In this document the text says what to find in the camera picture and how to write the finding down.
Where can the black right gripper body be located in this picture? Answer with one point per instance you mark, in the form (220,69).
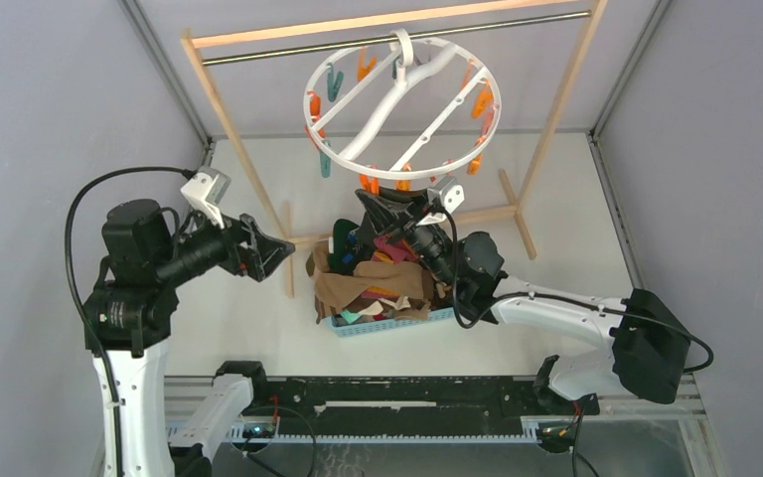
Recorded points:
(408,219)

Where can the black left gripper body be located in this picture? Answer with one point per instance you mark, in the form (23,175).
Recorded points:
(237,254)

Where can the orange clothespin clip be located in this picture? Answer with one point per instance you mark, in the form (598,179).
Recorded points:
(370,183)

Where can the white round clip hanger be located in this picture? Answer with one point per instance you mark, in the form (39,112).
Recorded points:
(402,110)

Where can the tan brown sock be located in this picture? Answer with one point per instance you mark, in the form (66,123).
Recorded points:
(334,292)

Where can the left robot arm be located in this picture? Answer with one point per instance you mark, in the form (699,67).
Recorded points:
(129,324)

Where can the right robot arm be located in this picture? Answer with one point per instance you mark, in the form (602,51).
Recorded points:
(637,345)

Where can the teal clothespin clip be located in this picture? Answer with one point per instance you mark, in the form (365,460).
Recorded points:
(325,163)

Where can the pile of mixed socks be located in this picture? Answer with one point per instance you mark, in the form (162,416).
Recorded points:
(344,250)

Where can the light blue sock basket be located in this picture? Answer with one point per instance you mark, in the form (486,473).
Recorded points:
(358,329)

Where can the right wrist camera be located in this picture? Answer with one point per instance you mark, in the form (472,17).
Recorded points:
(445,196)

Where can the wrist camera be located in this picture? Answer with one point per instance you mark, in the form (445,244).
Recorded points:
(204,192)
(445,196)

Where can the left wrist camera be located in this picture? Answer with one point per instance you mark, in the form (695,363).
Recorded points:
(204,192)

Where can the wooden clothes rack frame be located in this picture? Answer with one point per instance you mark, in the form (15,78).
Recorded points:
(515,208)

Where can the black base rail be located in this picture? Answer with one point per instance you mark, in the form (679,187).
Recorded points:
(399,407)

